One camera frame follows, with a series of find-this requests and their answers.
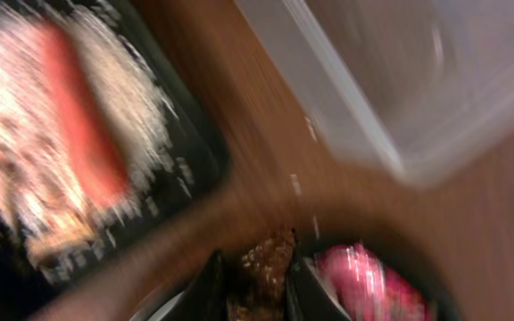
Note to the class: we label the clear plastic bin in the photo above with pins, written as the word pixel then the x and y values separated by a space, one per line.
pixel 415 87

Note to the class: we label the orange carrot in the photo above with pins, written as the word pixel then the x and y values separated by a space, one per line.
pixel 94 155

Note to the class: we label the red snack wrapper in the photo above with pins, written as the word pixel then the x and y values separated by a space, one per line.
pixel 364 288

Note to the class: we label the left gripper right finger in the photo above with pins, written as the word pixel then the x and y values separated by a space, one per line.
pixel 306 300

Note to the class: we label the round black serving tray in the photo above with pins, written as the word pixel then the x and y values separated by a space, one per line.
pixel 394 250

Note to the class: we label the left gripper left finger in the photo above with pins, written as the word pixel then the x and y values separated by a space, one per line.
pixel 203 299

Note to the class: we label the black rectangular tray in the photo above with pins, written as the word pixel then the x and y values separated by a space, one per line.
pixel 197 160

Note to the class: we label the brown food scrap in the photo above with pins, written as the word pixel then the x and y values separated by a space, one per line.
pixel 257 288

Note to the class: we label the rice and food scraps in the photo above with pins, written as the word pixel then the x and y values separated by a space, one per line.
pixel 42 204

